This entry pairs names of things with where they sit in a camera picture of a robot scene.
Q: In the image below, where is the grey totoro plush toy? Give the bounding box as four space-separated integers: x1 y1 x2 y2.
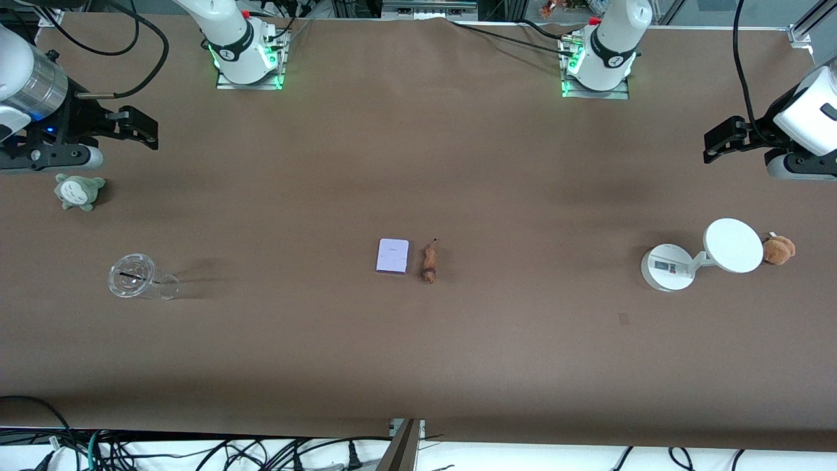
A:
54 173 106 212

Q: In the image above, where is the white round desk lamp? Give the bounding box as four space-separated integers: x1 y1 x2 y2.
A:
641 218 764 292

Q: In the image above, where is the brown plush toy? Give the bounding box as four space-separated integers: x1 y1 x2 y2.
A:
762 232 796 266

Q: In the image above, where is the clear plastic cup with lid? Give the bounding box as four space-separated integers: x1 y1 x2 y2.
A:
108 254 180 300

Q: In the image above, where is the brown table cover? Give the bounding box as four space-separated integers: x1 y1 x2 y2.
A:
0 13 837 452

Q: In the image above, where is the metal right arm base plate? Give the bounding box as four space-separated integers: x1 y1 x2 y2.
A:
216 29 286 91

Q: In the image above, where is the large aluminium frame bracket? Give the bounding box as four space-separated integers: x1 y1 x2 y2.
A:
788 0 837 48

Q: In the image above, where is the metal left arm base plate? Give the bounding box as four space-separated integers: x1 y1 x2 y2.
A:
560 36 630 100

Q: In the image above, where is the long black table cable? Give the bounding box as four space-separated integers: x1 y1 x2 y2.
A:
448 20 583 60

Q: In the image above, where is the black looped floor cable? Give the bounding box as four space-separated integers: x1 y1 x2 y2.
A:
0 395 73 452

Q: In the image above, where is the silver metal rail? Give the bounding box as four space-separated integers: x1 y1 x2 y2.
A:
383 0 478 20

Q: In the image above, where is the teal floor cable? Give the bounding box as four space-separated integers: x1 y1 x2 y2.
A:
85 430 105 471

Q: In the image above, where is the dark metal support post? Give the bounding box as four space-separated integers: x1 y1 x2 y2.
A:
376 419 427 471

